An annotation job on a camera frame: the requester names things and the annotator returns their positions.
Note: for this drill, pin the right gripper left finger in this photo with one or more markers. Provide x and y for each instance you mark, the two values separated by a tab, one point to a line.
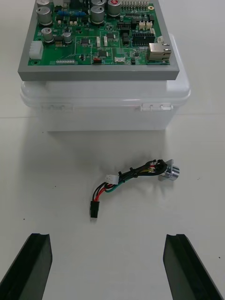
28	269

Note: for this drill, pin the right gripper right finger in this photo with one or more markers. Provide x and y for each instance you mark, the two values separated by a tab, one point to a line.
187	272

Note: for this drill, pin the milky plastic box with lid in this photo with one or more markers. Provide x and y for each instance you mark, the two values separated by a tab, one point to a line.
105	105

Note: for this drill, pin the green circuit board grey frame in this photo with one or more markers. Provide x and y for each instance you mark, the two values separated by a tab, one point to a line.
93	47

